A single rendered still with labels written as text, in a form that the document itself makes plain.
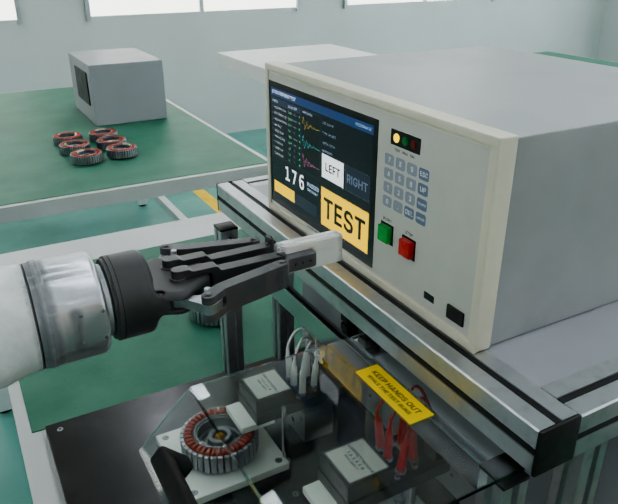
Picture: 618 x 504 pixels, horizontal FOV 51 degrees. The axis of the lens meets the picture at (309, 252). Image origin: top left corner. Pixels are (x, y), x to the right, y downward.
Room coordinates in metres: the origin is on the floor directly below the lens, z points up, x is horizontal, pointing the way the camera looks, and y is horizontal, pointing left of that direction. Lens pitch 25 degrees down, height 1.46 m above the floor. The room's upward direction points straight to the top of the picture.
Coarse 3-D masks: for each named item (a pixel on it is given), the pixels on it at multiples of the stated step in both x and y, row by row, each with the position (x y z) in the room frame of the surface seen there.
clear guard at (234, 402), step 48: (240, 384) 0.53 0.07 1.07; (288, 384) 0.53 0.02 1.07; (336, 384) 0.53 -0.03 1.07; (192, 432) 0.48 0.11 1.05; (240, 432) 0.46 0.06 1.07; (288, 432) 0.46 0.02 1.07; (336, 432) 0.46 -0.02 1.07; (384, 432) 0.46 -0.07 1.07; (432, 432) 0.46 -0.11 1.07; (480, 432) 0.46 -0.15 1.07; (192, 480) 0.43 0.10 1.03; (240, 480) 0.41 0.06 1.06; (288, 480) 0.40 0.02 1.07; (336, 480) 0.40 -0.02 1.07; (384, 480) 0.40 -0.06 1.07; (432, 480) 0.40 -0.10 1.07; (480, 480) 0.40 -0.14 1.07
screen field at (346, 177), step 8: (328, 160) 0.74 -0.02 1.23; (336, 160) 0.73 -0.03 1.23; (328, 168) 0.74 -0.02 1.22; (336, 168) 0.73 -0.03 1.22; (344, 168) 0.71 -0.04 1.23; (352, 168) 0.70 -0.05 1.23; (328, 176) 0.74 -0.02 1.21; (336, 176) 0.73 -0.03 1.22; (344, 176) 0.71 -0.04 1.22; (352, 176) 0.70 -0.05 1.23; (360, 176) 0.68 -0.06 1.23; (368, 176) 0.67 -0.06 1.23; (336, 184) 0.73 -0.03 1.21; (344, 184) 0.71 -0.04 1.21; (352, 184) 0.70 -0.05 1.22; (360, 184) 0.68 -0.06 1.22; (368, 184) 0.67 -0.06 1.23; (352, 192) 0.70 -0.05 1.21; (360, 192) 0.68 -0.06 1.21; (368, 192) 0.67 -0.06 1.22; (368, 200) 0.67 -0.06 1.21
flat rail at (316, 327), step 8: (288, 288) 0.78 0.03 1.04; (280, 296) 0.79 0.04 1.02; (288, 296) 0.76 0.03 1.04; (296, 296) 0.75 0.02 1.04; (288, 304) 0.76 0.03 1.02; (296, 304) 0.74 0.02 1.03; (304, 304) 0.73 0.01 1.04; (296, 312) 0.74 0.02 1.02; (304, 312) 0.73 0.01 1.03; (312, 312) 0.71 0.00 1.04; (320, 312) 0.71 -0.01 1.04; (304, 320) 0.73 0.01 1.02; (312, 320) 0.71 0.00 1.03; (320, 320) 0.69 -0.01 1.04; (328, 320) 0.69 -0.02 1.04; (312, 328) 0.71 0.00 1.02; (320, 328) 0.69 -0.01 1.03; (328, 328) 0.67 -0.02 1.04; (336, 328) 0.67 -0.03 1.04; (320, 336) 0.69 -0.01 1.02; (328, 336) 0.67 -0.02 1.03; (336, 336) 0.66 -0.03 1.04; (344, 336) 0.66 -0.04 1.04
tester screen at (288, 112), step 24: (288, 96) 0.83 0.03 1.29; (288, 120) 0.83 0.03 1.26; (312, 120) 0.78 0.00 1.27; (336, 120) 0.73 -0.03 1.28; (288, 144) 0.83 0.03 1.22; (312, 144) 0.78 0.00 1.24; (336, 144) 0.73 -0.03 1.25; (360, 144) 0.69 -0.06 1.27; (312, 168) 0.78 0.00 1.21; (360, 168) 0.68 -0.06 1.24; (312, 192) 0.78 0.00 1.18; (336, 192) 0.73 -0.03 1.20; (312, 216) 0.78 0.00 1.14
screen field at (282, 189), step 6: (276, 180) 0.87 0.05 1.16; (276, 186) 0.87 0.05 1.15; (282, 186) 0.85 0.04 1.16; (282, 192) 0.85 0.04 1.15; (288, 192) 0.84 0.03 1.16; (294, 192) 0.82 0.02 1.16; (288, 198) 0.84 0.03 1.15; (294, 198) 0.82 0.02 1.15; (300, 198) 0.81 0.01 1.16; (300, 204) 0.81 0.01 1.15; (306, 204) 0.79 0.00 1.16; (312, 204) 0.78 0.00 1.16; (306, 210) 0.79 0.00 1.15; (312, 210) 0.78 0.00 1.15
